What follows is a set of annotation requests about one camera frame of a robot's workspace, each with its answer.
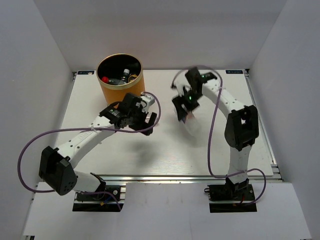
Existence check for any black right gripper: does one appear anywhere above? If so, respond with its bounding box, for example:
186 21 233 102
172 89 204 121

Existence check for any blue label water bottle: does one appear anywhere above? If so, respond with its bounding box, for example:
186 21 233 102
182 104 201 137

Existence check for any yellow cap orange label bottle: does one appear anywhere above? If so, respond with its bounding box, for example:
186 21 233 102
127 74 138 83

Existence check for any black cap black label bottle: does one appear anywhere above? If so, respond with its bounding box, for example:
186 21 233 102
121 68 130 83

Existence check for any red label water bottle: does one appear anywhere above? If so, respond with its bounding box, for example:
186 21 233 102
101 76 126 86

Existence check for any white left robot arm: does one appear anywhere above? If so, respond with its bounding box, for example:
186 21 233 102
39 92 161 200

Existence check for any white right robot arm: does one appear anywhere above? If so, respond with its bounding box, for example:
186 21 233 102
170 66 259 201

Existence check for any orange cylindrical bin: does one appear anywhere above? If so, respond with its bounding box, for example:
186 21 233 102
96 53 145 105

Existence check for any blue logo sticker right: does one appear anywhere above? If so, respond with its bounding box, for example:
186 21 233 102
225 69 243 75

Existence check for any blue logo sticker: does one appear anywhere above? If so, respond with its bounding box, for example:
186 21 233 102
77 70 95 75
225 69 243 75

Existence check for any blue logo sticker left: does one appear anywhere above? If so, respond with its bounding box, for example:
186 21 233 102
77 70 95 75

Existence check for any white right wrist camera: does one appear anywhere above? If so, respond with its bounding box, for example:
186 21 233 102
171 83 185 97

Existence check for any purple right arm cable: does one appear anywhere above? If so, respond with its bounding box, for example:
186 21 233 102
171 65 267 206

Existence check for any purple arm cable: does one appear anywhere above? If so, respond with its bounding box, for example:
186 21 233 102
171 65 267 206
16 91 162 211

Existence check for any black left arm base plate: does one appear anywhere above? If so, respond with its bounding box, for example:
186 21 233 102
72 185 126 213

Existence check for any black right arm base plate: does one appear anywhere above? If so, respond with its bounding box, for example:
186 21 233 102
204 184 258 214

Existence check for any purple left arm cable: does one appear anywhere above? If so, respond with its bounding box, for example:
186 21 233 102
16 91 162 211

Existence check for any aluminium table edge rail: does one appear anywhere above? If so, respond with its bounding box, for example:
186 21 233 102
43 156 282 185

